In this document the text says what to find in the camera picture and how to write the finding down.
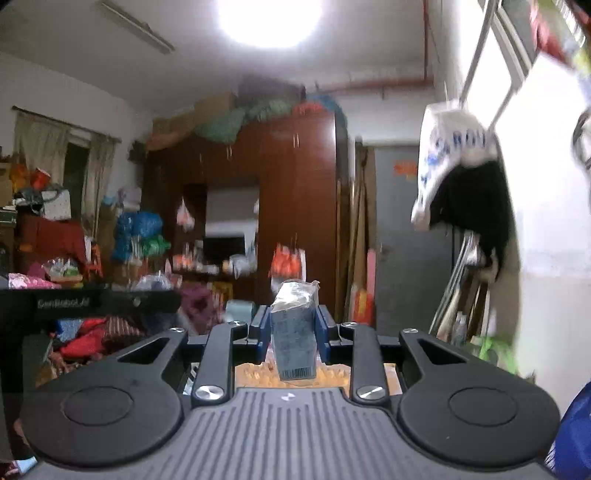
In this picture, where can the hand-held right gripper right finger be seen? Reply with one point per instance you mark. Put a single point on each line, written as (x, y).
(325, 332)

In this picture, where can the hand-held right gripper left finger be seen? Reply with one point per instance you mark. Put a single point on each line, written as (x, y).
(261, 330)

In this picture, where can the red patterned tall package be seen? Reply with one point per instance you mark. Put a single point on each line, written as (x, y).
(364, 295)

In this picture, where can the orange and white plastic bag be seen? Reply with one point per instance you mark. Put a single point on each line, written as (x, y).
(287, 263)

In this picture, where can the blue sack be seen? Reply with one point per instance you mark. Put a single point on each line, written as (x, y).
(138, 235)

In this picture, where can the pink hanging plastic bag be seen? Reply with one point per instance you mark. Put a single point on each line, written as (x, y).
(185, 216)

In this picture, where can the grey door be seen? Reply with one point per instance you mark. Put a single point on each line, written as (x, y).
(406, 230)

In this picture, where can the folded metal rack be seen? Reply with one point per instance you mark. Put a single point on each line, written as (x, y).
(455, 286)

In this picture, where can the brown wooden wardrobe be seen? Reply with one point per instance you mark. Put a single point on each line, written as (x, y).
(295, 184)

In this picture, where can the pale window curtain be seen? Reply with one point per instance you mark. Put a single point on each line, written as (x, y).
(46, 157)

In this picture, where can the white and black hoodie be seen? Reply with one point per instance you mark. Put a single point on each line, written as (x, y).
(461, 184)

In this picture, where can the green bundle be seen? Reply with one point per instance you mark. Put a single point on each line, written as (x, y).
(231, 121)

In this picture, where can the blue shopping bag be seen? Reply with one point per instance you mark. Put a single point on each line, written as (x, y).
(575, 434)

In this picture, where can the fluorescent tube fixture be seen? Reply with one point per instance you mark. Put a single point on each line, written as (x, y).
(138, 25)

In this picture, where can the round ceiling light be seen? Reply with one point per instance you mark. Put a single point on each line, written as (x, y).
(270, 21)

